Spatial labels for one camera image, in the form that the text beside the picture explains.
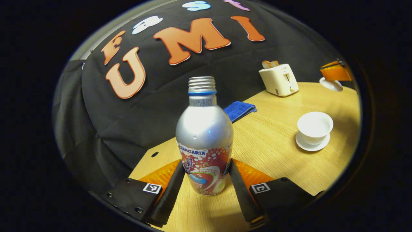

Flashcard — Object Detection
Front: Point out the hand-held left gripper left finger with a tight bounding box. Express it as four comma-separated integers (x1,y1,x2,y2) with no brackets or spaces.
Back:
89,159,186,227

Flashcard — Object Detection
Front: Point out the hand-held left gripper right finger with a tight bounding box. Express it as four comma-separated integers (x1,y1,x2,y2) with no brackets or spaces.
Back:
229,158,325,227

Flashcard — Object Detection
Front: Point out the white teacup lid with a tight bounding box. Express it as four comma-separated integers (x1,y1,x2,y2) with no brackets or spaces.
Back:
319,77,343,92

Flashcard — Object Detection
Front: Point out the white teacup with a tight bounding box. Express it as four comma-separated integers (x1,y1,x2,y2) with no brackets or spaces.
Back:
297,111,334,145

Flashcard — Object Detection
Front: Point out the silver water bottle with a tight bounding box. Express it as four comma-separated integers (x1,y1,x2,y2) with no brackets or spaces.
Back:
176,76,234,196

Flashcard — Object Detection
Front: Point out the white toaster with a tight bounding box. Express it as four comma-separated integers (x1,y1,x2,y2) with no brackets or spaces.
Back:
259,63,299,97

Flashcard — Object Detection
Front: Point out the white saucer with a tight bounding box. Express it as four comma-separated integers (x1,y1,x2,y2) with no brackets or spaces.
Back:
295,130,331,152

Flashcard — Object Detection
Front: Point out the blue folded cloth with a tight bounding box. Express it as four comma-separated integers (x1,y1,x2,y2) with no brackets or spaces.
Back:
224,101,258,123

